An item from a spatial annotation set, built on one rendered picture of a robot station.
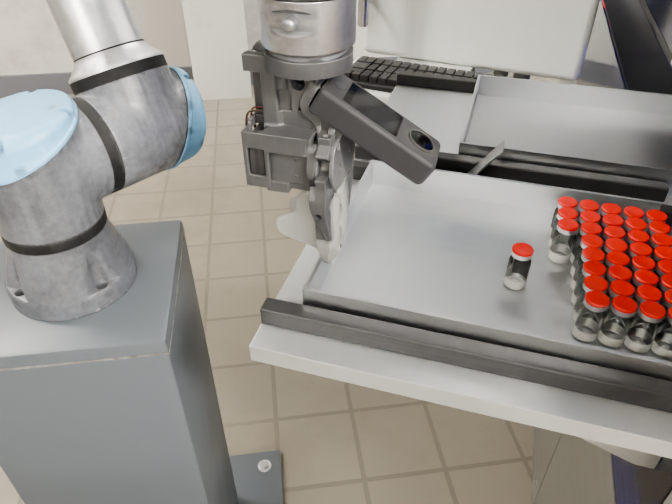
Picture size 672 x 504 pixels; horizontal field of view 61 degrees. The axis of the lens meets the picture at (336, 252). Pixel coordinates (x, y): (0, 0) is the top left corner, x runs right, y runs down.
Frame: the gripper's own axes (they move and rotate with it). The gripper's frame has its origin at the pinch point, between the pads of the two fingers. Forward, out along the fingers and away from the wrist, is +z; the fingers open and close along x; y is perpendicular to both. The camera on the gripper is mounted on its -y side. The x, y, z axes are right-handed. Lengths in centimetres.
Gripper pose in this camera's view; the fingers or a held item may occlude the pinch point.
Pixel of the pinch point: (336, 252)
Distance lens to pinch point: 57.0
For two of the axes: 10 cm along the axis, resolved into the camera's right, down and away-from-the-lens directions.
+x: -2.9, 5.9, -7.6
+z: 0.1, 7.9, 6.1
